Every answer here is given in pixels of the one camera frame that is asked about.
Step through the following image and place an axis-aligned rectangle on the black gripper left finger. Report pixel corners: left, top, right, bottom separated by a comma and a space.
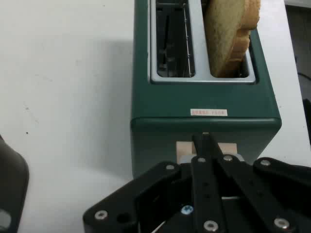
82, 133, 227, 233

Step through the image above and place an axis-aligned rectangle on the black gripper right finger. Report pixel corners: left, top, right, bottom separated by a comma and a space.
205, 133, 311, 233

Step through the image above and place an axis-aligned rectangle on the beige toaster lever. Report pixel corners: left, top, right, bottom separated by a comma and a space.
175, 141, 245, 165

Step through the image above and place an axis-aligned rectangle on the white label sticker red print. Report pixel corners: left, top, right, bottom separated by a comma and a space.
190, 109, 228, 117

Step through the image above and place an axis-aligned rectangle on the dark green two-slot toaster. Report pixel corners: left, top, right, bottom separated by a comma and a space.
130, 0, 282, 181

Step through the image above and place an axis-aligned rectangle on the dark grey rounded object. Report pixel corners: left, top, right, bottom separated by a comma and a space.
0, 134, 30, 233

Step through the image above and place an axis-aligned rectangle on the toasted bread slice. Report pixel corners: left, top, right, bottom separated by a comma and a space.
203, 0, 262, 78

